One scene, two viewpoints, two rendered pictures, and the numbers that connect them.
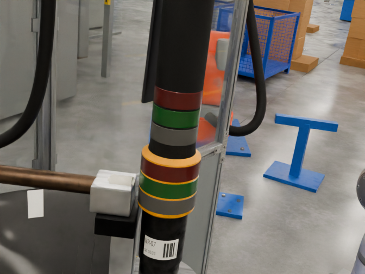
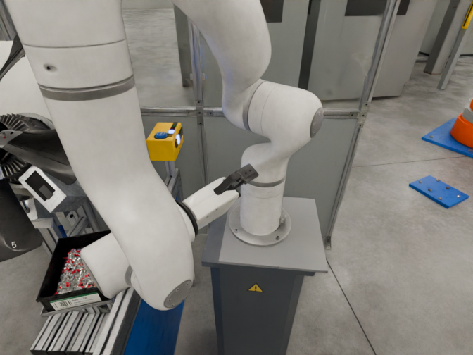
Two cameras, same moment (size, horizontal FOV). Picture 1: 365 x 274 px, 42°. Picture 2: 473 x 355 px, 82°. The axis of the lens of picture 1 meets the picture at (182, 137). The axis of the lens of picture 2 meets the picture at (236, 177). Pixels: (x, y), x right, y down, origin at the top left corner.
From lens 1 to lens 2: 1.05 m
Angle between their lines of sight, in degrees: 51
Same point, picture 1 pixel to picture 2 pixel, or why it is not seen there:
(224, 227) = (424, 206)
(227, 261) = (398, 224)
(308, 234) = not seen: outside the picture
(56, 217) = not seen: hidden behind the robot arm
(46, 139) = (193, 63)
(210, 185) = (345, 141)
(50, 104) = (194, 42)
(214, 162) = (350, 124)
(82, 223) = not seen: hidden behind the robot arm
